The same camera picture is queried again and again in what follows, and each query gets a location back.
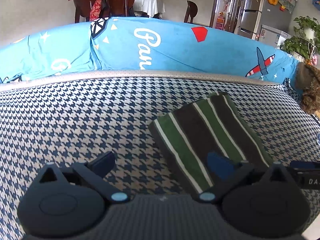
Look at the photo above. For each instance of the green potted plant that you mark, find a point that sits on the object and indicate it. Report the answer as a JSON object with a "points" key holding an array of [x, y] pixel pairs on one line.
{"points": [[305, 41]]}

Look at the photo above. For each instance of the white clothed dining table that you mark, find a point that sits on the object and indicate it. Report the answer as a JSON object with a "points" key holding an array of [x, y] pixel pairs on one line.
{"points": [[150, 7]]}

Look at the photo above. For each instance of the white chest freezer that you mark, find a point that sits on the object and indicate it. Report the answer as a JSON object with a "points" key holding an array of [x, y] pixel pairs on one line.
{"points": [[272, 36]]}

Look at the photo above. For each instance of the houndstooth sofa seat cushion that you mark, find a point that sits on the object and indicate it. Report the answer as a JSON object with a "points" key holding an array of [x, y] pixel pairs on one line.
{"points": [[66, 120]]}

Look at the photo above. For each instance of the silver refrigerator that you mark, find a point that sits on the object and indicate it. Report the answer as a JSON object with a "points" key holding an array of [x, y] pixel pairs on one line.
{"points": [[251, 17]]}

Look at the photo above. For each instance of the dark wooden chair right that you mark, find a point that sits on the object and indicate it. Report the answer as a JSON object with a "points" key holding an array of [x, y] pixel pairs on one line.
{"points": [[191, 12]]}

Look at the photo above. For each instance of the green brown striped shirt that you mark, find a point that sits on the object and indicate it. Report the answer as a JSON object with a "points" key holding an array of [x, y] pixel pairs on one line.
{"points": [[205, 140]]}

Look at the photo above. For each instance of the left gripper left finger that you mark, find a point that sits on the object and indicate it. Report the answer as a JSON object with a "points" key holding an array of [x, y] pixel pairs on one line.
{"points": [[64, 202]]}

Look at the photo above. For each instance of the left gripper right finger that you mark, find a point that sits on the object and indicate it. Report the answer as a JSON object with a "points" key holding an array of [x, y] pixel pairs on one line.
{"points": [[262, 203]]}

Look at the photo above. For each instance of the dark wooden dining chair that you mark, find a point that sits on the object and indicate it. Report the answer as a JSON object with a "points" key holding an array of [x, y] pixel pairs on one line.
{"points": [[117, 8]]}

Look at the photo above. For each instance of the blue printed sofa back cover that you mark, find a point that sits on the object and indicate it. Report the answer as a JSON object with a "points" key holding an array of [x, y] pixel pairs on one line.
{"points": [[145, 46]]}

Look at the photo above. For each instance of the brown plush toy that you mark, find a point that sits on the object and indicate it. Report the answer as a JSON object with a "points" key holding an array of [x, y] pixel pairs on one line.
{"points": [[307, 80]]}

